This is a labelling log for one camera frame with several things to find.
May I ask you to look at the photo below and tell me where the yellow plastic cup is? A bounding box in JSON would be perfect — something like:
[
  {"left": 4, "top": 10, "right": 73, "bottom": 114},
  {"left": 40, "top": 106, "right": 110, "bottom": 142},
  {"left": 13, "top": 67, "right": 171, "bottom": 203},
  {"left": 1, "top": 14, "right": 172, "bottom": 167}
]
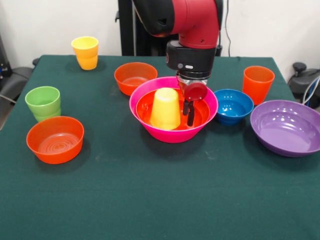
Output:
[
  {"left": 149, "top": 87, "right": 182, "bottom": 131},
  {"left": 71, "top": 36, "right": 99, "bottom": 71}
]

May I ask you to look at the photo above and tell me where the black hanging wall cable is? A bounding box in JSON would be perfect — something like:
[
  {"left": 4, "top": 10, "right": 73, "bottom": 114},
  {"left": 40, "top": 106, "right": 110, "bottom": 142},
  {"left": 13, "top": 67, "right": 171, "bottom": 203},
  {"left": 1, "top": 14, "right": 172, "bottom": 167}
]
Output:
[{"left": 216, "top": 0, "right": 232, "bottom": 58}]

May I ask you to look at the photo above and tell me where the large orange plastic bowl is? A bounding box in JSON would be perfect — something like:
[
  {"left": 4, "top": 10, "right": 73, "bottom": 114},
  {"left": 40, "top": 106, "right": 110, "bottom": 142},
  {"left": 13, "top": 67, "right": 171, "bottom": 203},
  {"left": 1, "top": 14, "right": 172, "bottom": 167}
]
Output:
[{"left": 135, "top": 89, "right": 212, "bottom": 132}]

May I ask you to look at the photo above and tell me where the black chair base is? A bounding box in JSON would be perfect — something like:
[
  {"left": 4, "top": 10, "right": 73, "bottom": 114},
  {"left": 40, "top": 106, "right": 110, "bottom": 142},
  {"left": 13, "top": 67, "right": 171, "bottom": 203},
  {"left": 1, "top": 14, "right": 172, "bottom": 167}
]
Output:
[
  {"left": 0, "top": 66, "right": 33, "bottom": 101},
  {"left": 287, "top": 61, "right": 320, "bottom": 106}
]

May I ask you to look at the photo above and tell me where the large pink plastic bowl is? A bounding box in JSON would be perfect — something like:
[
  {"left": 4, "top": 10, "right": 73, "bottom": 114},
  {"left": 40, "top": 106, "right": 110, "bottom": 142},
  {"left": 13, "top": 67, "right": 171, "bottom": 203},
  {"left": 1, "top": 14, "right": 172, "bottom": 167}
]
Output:
[{"left": 128, "top": 76, "right": 220, "bottom": 144}]

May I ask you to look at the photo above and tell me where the tangle of floor cables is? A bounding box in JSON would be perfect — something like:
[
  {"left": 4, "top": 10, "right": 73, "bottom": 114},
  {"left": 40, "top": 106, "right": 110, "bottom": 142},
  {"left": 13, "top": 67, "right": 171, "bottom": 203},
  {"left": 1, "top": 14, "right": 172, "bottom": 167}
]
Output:
[{"left": 302, "top": 76, "right": 320, "bottom": 109}]

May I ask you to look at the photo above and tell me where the green plastic cup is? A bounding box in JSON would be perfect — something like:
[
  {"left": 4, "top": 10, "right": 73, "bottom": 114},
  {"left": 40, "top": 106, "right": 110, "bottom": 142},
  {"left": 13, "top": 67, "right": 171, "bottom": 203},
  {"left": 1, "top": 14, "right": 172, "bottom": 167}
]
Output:
[{"left": 24, "top": 86, "right": 62, "bottom": 123}]

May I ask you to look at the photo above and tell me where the blue plastic bowl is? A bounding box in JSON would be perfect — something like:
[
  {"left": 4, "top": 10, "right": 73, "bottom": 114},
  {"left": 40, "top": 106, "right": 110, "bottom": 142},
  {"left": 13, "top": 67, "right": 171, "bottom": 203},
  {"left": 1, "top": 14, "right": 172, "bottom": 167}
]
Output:
[{"left": 213, "top": 88, "right": 255, "bottom": 127}]

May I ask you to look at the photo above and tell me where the orange plastic cup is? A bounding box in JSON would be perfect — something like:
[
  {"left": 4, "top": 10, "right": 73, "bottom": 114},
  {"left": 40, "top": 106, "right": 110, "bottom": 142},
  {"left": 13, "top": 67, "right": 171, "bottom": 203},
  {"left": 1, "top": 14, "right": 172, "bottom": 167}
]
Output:
[{"left": 241, "top": 65, "right": 276, "bottom": 106}]

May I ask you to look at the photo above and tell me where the small orange plastic bowl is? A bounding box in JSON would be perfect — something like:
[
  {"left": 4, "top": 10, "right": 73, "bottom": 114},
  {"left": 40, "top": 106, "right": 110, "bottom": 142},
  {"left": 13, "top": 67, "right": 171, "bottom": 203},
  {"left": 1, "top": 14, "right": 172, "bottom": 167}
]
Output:
[
  {"left": 114, "top": 62, "right": 159, "bottom": 97},
  {"left": 26, "top": 116, "right": 85, "bottom": 165}
]

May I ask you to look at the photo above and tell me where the purple plastic bowl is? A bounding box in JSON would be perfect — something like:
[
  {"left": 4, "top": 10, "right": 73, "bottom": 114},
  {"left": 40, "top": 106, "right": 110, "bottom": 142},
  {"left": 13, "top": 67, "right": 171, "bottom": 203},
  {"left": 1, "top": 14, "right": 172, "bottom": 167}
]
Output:
[{"left": 250, "top": 99, "right": 320, "bottom": 158}]

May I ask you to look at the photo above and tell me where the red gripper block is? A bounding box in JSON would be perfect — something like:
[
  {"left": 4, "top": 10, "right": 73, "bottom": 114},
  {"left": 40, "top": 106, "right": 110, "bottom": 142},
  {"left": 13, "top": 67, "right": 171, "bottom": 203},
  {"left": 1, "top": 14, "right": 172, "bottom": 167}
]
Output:
[{"left": 178, "top": 79, "right": 209, "bottom": 127}]

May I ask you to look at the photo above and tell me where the dark green table cloth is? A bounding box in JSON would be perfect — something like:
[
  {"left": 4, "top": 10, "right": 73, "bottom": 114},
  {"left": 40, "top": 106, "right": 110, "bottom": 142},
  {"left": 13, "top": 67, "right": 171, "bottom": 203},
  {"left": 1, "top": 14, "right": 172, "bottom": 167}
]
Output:
[{"left": 0, "top": 54, "right": 320, "bottom": 240}]

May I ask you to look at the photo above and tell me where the black column stand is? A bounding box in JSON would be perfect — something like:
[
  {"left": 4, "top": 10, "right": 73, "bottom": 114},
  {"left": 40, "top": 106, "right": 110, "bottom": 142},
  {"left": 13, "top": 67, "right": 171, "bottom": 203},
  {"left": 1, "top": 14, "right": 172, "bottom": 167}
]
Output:
[{"left": 115, "top": 0, "right": 181, "bottom": 57}]

